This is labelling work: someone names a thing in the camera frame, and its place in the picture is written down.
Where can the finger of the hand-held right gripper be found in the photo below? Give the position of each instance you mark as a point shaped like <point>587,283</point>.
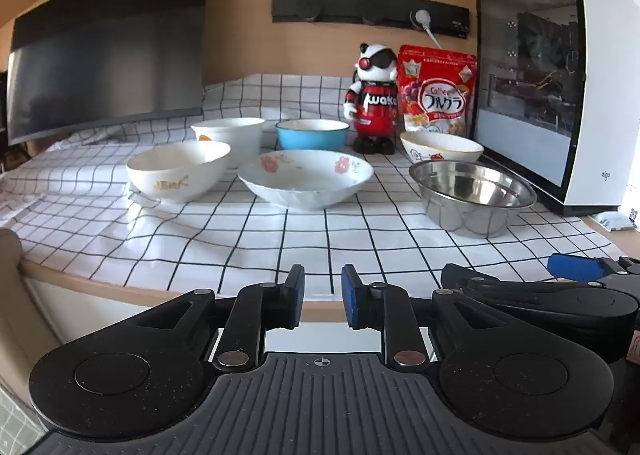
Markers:
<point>525,292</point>
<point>575,267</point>

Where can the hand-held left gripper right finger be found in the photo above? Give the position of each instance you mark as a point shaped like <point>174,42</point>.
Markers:
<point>350,300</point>

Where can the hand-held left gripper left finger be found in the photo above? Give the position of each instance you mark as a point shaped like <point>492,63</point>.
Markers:
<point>299,295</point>

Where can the stainless steel bowl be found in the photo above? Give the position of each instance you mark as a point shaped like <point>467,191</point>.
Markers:
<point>465,215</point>

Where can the white floral shallow bowl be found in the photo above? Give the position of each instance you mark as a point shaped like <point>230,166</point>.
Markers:
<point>300,185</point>

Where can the blue enamel bowl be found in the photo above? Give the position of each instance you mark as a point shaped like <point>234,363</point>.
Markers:
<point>310,139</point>

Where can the white paper bowl orange label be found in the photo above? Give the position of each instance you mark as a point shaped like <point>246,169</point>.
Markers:
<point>235,140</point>

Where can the white bowl with gold rim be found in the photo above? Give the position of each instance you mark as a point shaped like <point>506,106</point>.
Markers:
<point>435,150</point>

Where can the white bowl with yellow print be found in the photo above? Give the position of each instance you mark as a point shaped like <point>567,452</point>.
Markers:
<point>175,180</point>

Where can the white blue packet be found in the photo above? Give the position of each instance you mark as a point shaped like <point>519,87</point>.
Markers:
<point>612,222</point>

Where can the white black checked tablecloth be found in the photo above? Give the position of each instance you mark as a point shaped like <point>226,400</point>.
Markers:
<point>200,245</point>

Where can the white glass computer case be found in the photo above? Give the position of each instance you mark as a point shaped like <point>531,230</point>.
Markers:
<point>600,85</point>

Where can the red black robot toy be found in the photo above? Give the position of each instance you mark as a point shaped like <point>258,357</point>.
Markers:
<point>372,105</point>

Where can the red cereal bag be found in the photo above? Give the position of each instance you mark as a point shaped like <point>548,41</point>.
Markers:
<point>440,95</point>

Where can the beige chair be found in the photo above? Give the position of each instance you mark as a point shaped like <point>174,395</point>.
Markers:
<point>15,310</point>

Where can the black computer monitor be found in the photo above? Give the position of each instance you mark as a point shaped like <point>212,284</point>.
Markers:
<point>100,60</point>

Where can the black wall power strip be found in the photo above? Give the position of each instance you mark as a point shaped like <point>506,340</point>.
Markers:
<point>350,7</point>

